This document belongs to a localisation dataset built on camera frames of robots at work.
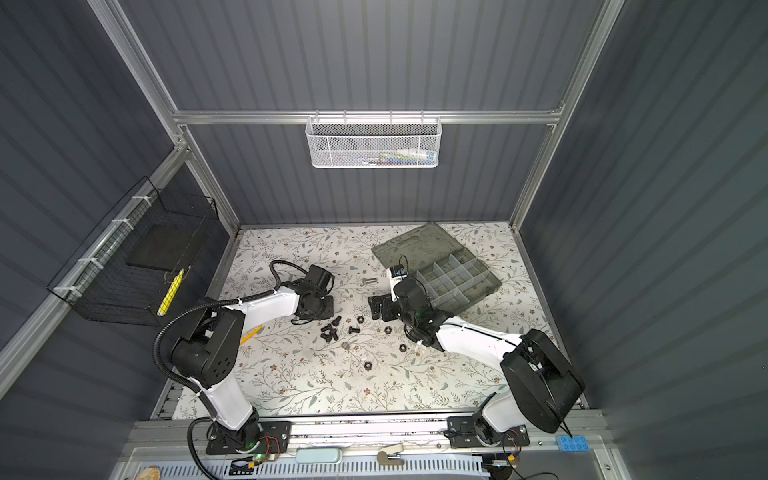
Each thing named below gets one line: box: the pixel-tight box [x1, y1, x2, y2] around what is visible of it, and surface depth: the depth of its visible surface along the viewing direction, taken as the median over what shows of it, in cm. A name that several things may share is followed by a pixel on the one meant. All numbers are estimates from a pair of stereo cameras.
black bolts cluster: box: [320, 315, 342, 342], surface depth 93 cm
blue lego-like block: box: [556, 436, 591, 452], surface depth 72 cm
